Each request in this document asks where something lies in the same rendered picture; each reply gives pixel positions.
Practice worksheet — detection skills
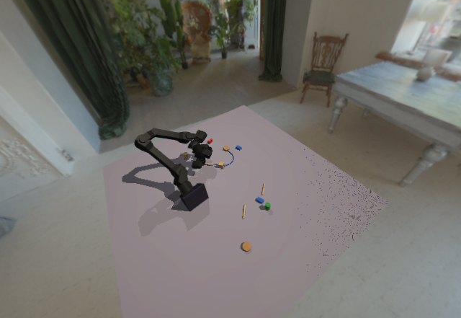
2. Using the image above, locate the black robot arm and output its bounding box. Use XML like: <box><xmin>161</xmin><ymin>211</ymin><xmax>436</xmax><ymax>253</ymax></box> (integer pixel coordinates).
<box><xmin>134</xmin><ymin>128</ymin><xmax>212</xmax><ymax>196</ymax></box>

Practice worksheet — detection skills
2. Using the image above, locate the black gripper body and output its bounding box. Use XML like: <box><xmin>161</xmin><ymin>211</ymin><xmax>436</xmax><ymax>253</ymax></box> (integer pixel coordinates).
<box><xmin>192</xmin><ymin>144</ymin><xmax>209</xmax><ymax>169</ymax></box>

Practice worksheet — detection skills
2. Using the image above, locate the tan round disc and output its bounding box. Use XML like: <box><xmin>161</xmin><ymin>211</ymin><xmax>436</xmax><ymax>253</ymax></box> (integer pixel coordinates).
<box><xmin>243</xmin><ymin>242</ymin><xmax>251</xmax><ymax>252</ymax></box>

